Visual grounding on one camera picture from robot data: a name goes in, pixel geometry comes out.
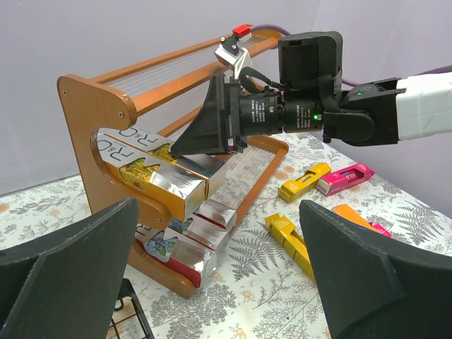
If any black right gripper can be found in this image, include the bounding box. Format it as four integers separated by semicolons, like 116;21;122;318
170;73;324;157

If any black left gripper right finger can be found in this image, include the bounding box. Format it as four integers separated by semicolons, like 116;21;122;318
299;200;451;338

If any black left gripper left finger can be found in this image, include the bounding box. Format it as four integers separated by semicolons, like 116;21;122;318
1;198;139;338

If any white gold R&O box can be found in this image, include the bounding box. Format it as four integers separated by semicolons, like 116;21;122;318
101;127;227;200

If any silver gold R&O box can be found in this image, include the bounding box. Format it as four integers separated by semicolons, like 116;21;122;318
97;134;205;221

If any silver R&O Ice Mint box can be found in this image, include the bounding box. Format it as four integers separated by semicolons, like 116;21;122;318
195;199;237;231

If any silver red R&O box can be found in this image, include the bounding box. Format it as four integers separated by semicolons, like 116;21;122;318
168;215;230;251

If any yellow Be You toothpaste box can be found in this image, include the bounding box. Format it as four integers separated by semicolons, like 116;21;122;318
265;213;316;282

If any pink Be You toothpaste box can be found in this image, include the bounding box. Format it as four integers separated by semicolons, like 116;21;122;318
316;162;375;196

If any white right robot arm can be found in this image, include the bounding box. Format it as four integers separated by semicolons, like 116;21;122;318
169;25;451;157

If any wooden three-tier shelf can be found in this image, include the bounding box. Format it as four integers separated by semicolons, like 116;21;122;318
56;26;289;298

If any pink toothpaste box lower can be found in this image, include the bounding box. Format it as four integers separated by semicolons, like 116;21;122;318
369;222;392;237

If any orange gold toothpaste box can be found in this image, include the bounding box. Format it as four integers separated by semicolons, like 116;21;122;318
333;204;374;230

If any floral patterned table mat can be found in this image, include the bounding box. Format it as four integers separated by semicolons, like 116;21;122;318
0;132;452;339

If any black wire dish rack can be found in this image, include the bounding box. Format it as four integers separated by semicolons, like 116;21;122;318
106;278;155;339

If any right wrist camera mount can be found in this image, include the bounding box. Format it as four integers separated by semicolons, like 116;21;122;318
215;25;252;80

